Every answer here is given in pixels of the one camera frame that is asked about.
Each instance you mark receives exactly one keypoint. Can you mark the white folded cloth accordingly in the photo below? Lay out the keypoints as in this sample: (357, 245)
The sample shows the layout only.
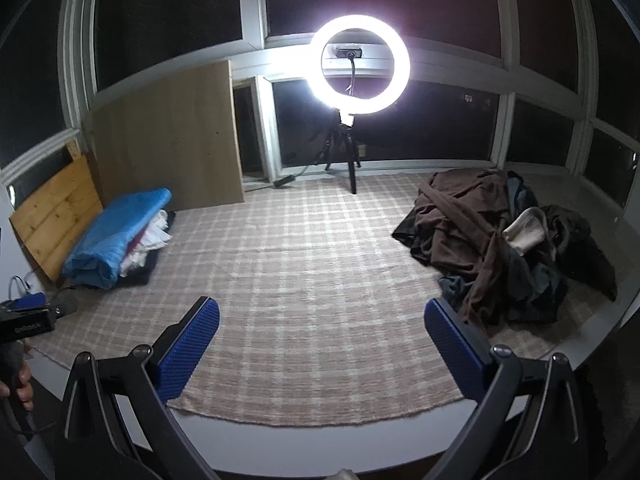
(154, 237)

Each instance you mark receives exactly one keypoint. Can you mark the beige cloth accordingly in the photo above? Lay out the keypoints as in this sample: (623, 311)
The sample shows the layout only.
(522, 232)

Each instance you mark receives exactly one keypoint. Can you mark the black garment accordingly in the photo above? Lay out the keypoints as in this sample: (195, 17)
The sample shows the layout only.
(580, 250)

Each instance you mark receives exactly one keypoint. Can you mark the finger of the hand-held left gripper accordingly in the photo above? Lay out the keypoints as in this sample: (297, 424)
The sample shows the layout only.
(63, 305)
(25, 303)

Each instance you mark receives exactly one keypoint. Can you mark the person's left hand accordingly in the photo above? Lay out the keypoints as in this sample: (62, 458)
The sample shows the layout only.
(26, 390)

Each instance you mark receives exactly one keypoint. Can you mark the black phone holder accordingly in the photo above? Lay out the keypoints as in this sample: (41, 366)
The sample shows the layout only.
(348, 52)

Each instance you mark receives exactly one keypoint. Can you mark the black power adapter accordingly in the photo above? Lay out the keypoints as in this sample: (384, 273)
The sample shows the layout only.
(283, 180)

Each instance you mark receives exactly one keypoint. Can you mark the blue folded cloth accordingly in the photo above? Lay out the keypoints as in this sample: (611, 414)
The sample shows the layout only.
(110, 240)

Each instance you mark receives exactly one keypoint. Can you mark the brown garment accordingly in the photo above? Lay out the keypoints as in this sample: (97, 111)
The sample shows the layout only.
(460, 230)

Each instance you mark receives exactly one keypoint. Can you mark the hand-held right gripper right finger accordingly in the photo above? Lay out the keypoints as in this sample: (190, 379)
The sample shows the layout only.
(452, 340)

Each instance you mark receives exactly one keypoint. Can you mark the beige checked mat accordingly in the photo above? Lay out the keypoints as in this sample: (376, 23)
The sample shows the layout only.
(310, 270)

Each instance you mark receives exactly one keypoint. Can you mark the pine wood panel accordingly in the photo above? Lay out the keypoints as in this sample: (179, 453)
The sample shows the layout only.
(55, 210)

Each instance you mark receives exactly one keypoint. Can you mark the white window frame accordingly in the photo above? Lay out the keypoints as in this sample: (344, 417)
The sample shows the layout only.
(252, 10)

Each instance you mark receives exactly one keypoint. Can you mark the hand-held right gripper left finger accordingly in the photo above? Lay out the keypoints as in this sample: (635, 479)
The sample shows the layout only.
(192, 340)

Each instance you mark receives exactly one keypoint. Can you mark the beige board panel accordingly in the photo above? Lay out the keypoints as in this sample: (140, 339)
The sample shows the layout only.
(170, 145)

